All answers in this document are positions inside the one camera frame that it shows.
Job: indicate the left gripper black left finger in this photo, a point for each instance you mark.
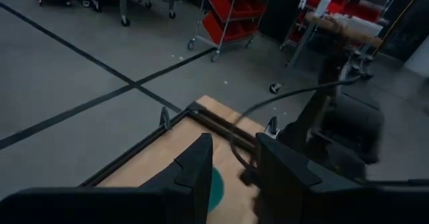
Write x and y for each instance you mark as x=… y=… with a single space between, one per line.
x=197 y=170

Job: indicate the grey metal wheeled cart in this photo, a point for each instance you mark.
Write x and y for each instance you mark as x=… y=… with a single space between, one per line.
x=124 y=2

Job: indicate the white metal stand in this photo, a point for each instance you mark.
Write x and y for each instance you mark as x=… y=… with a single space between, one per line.
x=323 y=2

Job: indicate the black caster wheel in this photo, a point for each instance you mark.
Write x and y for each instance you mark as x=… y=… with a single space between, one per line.
x=275 y=88

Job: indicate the black table frame rail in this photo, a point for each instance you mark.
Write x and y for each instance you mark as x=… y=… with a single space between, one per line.
x=221 y=126

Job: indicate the black frame clamp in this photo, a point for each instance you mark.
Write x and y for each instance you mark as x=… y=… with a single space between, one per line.
x=165 y=118
x=273 y=126

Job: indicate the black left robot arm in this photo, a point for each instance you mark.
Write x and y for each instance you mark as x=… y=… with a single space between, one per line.
x=352 y=123

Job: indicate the green round plate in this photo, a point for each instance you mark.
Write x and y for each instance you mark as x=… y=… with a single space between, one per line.
x=216 y=190

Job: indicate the white panel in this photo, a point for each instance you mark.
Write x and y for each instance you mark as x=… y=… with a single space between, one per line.
x=419 y=59

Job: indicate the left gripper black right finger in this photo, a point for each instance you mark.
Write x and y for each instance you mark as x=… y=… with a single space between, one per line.
x=281 y=177

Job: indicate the brown wooden beam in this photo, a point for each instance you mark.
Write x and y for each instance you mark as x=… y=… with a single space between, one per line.
x=342 y=29

